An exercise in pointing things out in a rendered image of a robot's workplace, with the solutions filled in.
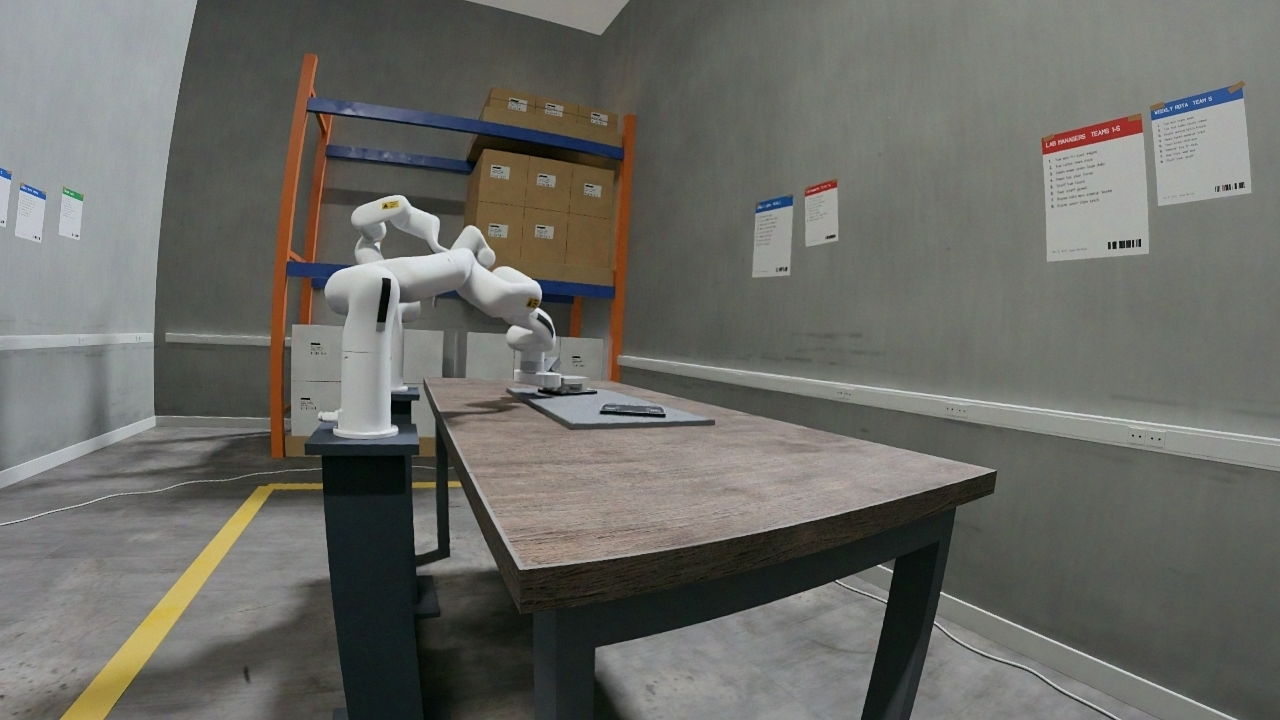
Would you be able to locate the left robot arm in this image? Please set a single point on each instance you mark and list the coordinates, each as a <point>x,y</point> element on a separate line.
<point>368,221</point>

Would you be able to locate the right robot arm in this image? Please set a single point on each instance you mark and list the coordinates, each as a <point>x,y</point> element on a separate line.
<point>369,295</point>

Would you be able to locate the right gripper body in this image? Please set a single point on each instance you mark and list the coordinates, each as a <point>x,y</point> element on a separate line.
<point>537,378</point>

